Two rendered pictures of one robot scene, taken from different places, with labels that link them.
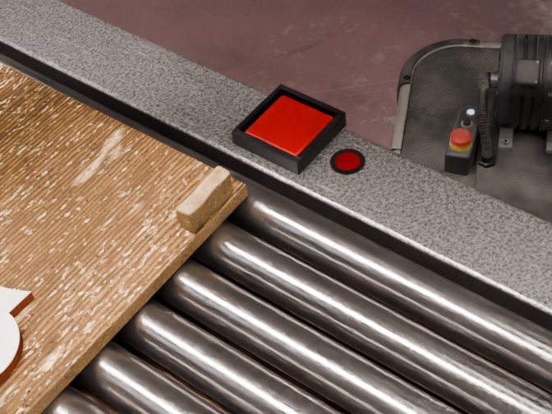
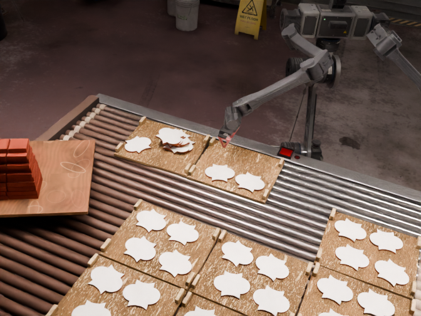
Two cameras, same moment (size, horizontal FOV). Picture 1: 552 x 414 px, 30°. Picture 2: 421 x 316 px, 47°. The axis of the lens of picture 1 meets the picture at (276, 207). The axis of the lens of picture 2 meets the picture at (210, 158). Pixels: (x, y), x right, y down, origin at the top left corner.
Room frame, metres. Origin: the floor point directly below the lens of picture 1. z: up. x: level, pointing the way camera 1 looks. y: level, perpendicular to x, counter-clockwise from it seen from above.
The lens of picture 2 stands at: (-1.09, 1.17, 2.56)
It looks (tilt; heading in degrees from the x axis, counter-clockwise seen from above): 39 degrees down; 337
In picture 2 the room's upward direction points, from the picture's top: 5 degrees clockwise
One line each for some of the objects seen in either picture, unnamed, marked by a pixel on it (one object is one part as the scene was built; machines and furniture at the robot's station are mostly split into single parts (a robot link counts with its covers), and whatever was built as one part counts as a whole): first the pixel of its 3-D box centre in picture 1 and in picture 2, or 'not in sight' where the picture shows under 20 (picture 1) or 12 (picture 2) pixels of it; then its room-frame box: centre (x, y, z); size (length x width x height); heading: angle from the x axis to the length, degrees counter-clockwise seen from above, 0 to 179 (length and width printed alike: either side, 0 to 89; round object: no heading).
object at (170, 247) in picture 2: not in sight; (162, 240); (0.26, 0.79, 0.94); 0.41 x 0.35 x 0.04; 46
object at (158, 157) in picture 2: not in sight; (163, 146); (0.91, 0.60, 0.93); 0.41 x 0.35 x 0.02; 49
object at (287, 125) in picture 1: (289, 129); (285, 152); (0.68, -0.02, 0.92); 0.06 x 0.06 x 0.01; 46
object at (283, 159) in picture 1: (289, 128); (285, 152); (0.68, -0.02, 0.92); 0.08 x 0.08 x 0.02; 46
